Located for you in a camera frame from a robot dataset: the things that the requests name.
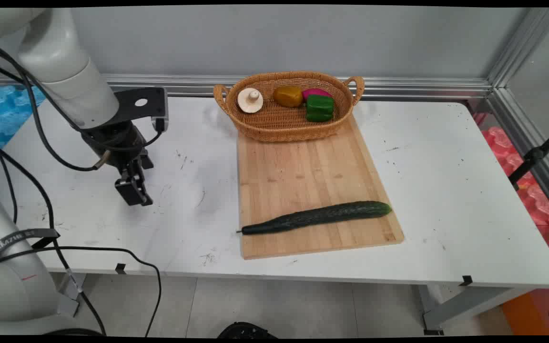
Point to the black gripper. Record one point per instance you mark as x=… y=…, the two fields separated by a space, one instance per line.
x=117 y=143

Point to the long dark green cucumber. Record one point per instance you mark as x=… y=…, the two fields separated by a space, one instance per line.
x=317 y=216

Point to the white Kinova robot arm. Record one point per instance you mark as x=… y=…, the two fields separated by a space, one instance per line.
x=60 y=66

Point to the black table edge clip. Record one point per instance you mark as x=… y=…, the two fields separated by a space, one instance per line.
x=120 y=268
x=466 y=280

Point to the beige toy mushroom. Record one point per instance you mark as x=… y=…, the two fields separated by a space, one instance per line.
x=250 y=100

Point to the blue foam floor mat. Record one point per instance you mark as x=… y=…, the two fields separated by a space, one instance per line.
x=3 y=112

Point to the bamboo cutting board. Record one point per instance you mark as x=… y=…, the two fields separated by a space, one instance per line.
x=312 y=190

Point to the black round object on floor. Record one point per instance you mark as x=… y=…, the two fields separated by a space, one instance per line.
x=246 y=330

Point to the green toy bell pepper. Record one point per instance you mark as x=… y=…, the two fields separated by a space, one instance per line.
x=320 y=108

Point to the pink toy vegetable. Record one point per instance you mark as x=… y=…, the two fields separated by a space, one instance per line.
x=315 y=92

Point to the grey metal table leg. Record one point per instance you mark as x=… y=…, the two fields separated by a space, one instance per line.
x=465 y=305

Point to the red foam floor mat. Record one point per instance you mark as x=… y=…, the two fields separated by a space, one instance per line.
x=532 y=200

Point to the black tripod stand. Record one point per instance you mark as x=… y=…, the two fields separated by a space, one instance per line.
x=534 y=157

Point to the orange floor mat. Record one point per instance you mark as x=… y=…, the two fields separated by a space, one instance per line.
x=532 y=312

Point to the black wrist camera mount plate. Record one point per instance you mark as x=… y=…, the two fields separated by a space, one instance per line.
x=146 y=107

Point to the horizontal aluminium frame rail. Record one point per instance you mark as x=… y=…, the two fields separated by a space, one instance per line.
x=398 y=87

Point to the sloping aluminium side rail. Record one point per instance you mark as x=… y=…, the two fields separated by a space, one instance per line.
x=532 y=143

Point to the upright aluminium frame post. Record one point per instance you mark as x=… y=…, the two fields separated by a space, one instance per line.
x=522 y=45

